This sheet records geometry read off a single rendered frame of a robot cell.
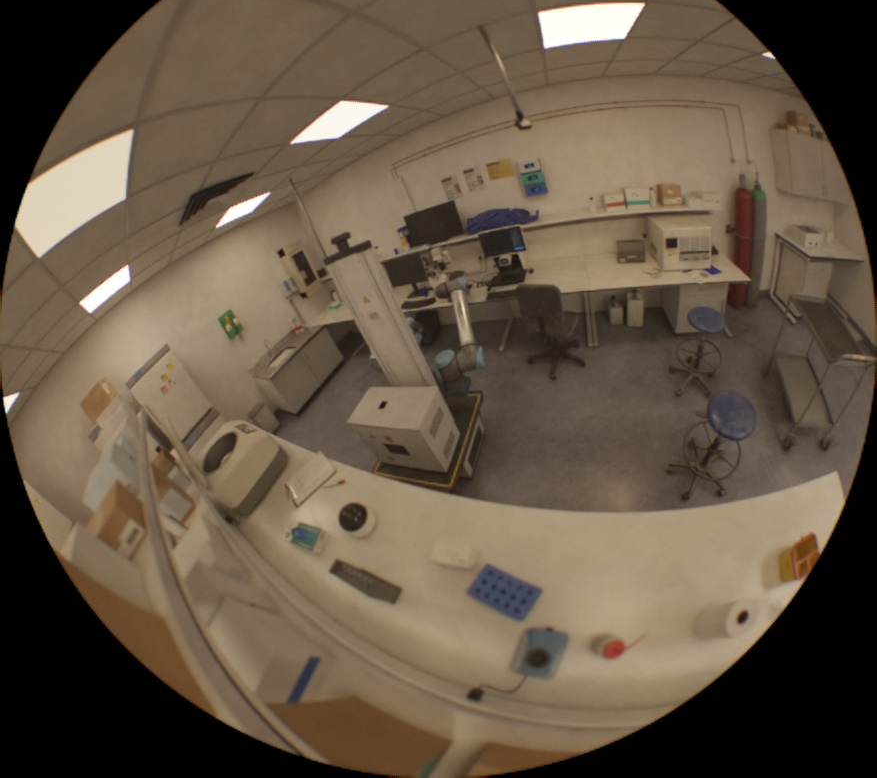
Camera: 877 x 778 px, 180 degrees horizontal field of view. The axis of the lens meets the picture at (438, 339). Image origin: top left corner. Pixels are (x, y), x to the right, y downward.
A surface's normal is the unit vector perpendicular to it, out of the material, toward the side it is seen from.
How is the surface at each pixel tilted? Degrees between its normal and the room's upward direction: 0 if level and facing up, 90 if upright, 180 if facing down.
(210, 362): 90
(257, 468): 90
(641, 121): 90
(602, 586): 0
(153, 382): 90
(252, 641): 0
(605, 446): 0
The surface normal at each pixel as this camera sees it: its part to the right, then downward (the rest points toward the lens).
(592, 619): -0.34, -0.80
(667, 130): -0.37, 0.59
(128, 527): 0.87, -0.07
